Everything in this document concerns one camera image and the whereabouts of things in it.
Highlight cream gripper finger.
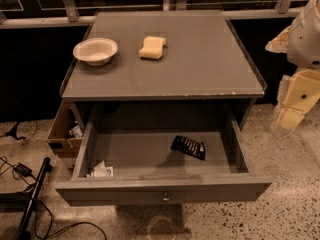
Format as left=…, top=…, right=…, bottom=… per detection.
left=275, top=107, right=305, bottom=130
left=265, top=26, right=291, bottom=54

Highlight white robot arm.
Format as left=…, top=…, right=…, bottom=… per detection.
left=265, top=0, right=320, bottom=131

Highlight grey cabinet with counter top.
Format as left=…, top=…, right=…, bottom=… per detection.
left=62, top=10, right=265, bottom=124

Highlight round metal drawer knob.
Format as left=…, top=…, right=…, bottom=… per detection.
left=161, top=193, right=171, bottom=203

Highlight grey open top drawer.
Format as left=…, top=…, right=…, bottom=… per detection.
left=56, top=120, right=272, bottom=206

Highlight yellow sponge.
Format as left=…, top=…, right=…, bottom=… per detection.
left=139, top=36, right=166, bottom=60

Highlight white bowl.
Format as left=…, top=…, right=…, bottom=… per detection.
left=73, top=38, right=118, bottom=66

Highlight white crumpled wrapper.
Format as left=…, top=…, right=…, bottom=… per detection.
left=86, top=161, right=114, bottom=177

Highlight white items in box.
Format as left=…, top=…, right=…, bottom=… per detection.
left=68, top=125, right=83, bottom=139

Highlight metal window railing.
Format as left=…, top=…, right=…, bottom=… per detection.
left=0, top=0, right=320, bottom=30

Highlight brown cardboard box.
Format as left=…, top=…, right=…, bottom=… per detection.
left=47, top=103, right=82, bottom=169

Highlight black power adapter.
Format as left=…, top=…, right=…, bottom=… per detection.
left=14, top=163, right=32, bottom=177

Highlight black pole on floor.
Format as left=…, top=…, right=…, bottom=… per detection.
left=14, top=157, right=51, bottom=240

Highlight black cable on floor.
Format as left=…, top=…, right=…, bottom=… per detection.
left=0, top=155, right=108, bottom=240

